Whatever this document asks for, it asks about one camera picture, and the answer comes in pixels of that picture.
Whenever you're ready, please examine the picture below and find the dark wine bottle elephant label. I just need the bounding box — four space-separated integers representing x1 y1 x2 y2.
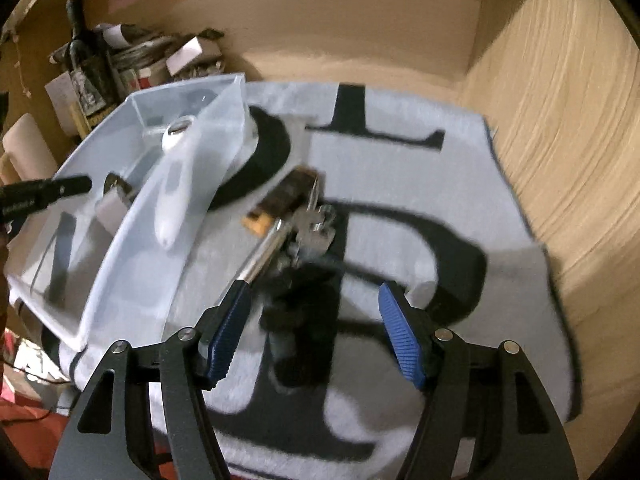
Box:
65 0 120 129

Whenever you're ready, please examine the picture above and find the white handwritten paper note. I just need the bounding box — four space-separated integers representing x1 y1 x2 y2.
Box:
44 72 78 136

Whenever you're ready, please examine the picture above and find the key bunch with black strap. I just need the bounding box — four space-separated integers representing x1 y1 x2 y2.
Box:
259 173 352 391

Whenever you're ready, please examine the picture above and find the silver metal pen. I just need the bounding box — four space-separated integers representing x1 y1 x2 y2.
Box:
235 220 291 284

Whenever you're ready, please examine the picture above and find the white handheld massager device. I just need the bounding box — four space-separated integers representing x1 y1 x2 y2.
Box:
154 115 195 250

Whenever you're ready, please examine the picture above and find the grey rug with black letters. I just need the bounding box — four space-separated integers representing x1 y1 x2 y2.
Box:
80 81 582 479

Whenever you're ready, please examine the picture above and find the clear plastic storage box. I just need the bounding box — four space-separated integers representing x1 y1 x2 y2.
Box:
6 74 257 352

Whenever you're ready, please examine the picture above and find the white power adapter plug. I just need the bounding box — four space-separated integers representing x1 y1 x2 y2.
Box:
94 172 134 236

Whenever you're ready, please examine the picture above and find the white card box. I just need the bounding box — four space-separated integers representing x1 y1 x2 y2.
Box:
166 36 222 76

